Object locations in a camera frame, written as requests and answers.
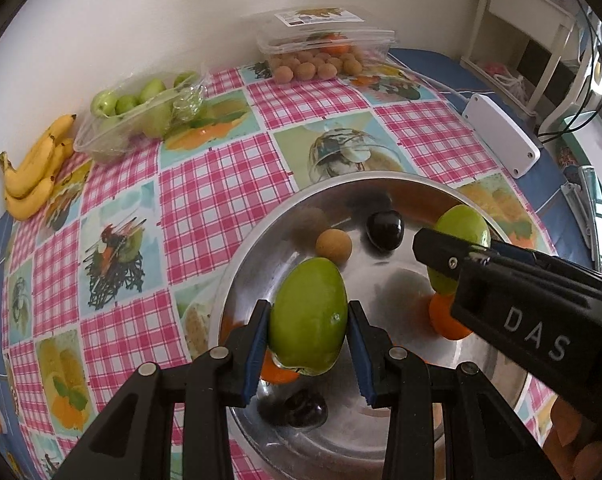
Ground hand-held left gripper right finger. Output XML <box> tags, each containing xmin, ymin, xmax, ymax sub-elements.
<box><xmin>347</xmin><ymin>300</ymin><xmax>554</xmax><ymax>480</ymax></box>

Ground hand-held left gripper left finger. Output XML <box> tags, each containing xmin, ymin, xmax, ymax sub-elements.
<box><xmin>56</xmin><ymin>300</ymin><xmax>274</xmax><ymax>480</ymax></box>

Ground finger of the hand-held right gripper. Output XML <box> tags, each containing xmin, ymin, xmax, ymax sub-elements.
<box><xmin>412</xmin><ymin>227</ymin><xmax>602</xmax><ymax>304</ymax></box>

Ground orange tangerine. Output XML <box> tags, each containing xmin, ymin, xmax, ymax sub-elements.
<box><xmin>258</xmin><ymin>350</ymin><xmax>302</xmax><ymax>385</ymax></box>
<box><xmin>428</xmin><ymin>292</ymin><xmax>474</xmax><ymax>341</ymax></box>

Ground large green mango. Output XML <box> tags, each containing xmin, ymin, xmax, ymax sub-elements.
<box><xmin>426</xmin><ymin>204</ymin><xmax>492</xmax><ymax>295</ymax></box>

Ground dark cherry with stem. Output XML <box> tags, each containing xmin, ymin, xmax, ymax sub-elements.
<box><xmin>366</xmin><ymin>210</ymin><xmax>403</xmax><ymax>252</ymax></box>

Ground small green mango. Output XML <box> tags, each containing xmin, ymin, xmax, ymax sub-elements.
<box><xmin>268</xmin><ymin>257</ymin><xmax>349</xmax><ymax>375</ymax></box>

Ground dark plum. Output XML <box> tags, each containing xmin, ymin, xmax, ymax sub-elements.
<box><xmin>286</xmin><ymin>391</ymin><xmax>329</xmax><ymax>428</ymax></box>

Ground silver metal plate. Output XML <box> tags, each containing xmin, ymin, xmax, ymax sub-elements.
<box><xmin>207</xmin><ymin>172</ymin><xmax>536</xmax><ymax>480</ymax></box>

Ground brown longan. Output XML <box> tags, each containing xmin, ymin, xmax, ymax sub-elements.
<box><xmin>315</xmin><ymin>228</ymin><xmax>353</xmax><ymax>264</ymax></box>

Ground person's right hand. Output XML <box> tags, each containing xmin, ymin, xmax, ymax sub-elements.
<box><xmin>548</xmin><ymin>395</ymin><xmax>589</xmax><ymax>466</ymax></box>

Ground white plastic power box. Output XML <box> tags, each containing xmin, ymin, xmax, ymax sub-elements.
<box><xmin>463</xmin><ymin>92</ymin><xmax>542</xmax><ymax>179</ymax></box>

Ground silver metal tongs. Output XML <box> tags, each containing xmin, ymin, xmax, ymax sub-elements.
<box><xmin>561</xmin><ymin>165</ymin><xmax>602</xmax><ymax>266</ymax></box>

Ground white net bag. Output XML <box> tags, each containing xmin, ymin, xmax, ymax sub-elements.
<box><xmin>491</xmin><ymin>67</ymin><xmax>532</xmax><ymax>106</ymax></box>

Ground pile of packed longans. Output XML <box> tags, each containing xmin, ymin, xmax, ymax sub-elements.
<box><xmin>271</xmin><ymin>50</ymin><xmax>364</xmax><ymax>84</ymax></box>

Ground clear plastic longan container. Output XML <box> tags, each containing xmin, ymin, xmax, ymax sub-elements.
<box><xmin>241</xmin><ymin>6</ymin><xmax>399</xmax><ymax>83</ymax></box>

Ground white wooden shelf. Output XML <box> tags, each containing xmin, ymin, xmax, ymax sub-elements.
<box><xmin>461</xmin><ymin>0</ymin><xmax>579</xmax><ymax>121</ymax></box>

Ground plastic bag of green fruit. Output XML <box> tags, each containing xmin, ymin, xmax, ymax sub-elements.
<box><xmin>74</xmin><ymin>65</ymin><xmax>212</xmax><ymax>165</ymax></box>

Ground pile of packed green jujubes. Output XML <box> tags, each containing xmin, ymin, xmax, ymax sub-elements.
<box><xmin>90</xmin><ymin>72</ymin><xmax>202</xmax><ymax>138</ymax></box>

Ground yellow banana bunch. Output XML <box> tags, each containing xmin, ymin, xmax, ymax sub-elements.
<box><xmin>0</xmin><ymin>113</ymin><xmax>78</xmax><ymax>221</ymax></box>

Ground white cable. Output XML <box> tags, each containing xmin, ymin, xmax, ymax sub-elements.
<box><xmin>388</xmin><ymin>57</ymin><xmax>474</xmax><ymax>103</ymax></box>

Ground black cable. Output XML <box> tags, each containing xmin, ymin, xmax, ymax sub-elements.
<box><xmin>536</xmin><ymin>0</ymin><xmax>602</xmax><ymax>146</ymax></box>

